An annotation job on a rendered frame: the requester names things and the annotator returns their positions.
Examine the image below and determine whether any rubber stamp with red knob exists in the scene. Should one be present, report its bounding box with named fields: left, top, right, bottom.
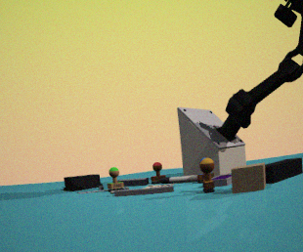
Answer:
left=151, top=162, right=166, bottom=184

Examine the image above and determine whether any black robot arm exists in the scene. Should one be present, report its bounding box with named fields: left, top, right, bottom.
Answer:
left=216, top=6, right=303, bottom=142

